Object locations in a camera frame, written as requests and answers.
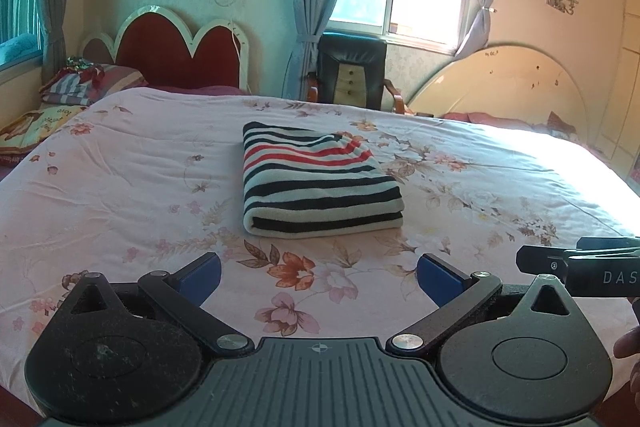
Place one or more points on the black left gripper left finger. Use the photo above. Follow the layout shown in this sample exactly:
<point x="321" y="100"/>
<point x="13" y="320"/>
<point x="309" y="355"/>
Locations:
<point x="126" y="352"/>

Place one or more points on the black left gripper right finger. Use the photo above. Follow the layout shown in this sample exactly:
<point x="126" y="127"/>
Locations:
<point x="508" y="353"/>

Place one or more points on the striped knit sweater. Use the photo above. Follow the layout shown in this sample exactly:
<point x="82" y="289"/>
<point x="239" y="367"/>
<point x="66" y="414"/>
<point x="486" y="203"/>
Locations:
<point x="299" y="183"/>

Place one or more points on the person's right hand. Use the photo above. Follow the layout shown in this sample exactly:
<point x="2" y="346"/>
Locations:
<point x="629" y="346"/>

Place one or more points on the cream wardrobe cabinet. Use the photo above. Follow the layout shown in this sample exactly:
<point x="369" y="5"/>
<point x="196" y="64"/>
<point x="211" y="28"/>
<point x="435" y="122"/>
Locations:
<point x="618" y="138"/>

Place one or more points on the floral pink bed quilt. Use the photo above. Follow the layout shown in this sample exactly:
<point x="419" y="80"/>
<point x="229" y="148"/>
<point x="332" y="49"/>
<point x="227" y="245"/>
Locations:
<point x="146" y="180"/>

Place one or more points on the cream arched headboard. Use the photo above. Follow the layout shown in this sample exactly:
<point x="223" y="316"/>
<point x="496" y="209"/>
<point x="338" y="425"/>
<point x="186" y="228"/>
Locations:
<point x="508" y="82"/>

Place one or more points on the yellow cartoon cushion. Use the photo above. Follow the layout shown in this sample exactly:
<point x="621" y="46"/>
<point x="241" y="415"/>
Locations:
<point x="29" y="130"/>

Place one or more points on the red heart-shaped headboard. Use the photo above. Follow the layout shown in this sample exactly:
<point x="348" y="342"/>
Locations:
<point x="158" y="43"/>

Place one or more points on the black leather armchair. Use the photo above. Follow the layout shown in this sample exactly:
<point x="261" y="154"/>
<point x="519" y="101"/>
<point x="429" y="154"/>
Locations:
<point x="351" y="71"/>

